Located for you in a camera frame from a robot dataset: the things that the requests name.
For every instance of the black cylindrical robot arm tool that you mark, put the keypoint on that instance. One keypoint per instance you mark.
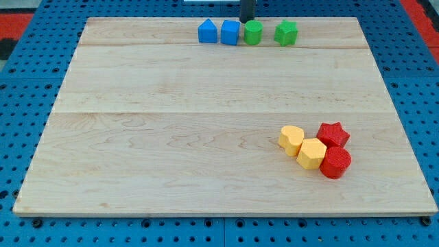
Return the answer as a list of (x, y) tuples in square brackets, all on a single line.
[(247, 10)]

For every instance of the wooden board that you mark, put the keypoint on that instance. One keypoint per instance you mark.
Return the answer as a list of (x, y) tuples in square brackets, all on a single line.
[(149, 122)]

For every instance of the yellow heart block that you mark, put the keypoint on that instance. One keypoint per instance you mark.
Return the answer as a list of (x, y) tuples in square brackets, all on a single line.
[(290, 139)]

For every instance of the blue pentagon block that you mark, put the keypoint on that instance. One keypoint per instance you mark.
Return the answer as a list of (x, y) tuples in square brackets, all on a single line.
[(207, 32)]

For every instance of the blue cube block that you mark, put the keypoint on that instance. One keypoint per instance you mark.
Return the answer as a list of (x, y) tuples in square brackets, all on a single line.
[(230, 32)]

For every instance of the yellow hexagon block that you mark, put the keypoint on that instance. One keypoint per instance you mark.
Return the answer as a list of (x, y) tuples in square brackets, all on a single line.
[(311, 153)]

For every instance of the green cylinder block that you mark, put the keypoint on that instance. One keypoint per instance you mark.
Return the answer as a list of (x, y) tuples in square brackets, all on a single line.
[(253, 32)]

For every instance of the green star block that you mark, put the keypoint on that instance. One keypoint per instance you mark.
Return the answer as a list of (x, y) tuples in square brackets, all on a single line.
[(286, 33)]

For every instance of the red star block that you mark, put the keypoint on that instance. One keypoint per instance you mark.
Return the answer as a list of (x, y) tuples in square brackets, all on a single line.
[(333, 135)]

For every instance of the red cylinder block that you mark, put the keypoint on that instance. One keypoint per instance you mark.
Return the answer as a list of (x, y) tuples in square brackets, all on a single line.
[(335, 163)]

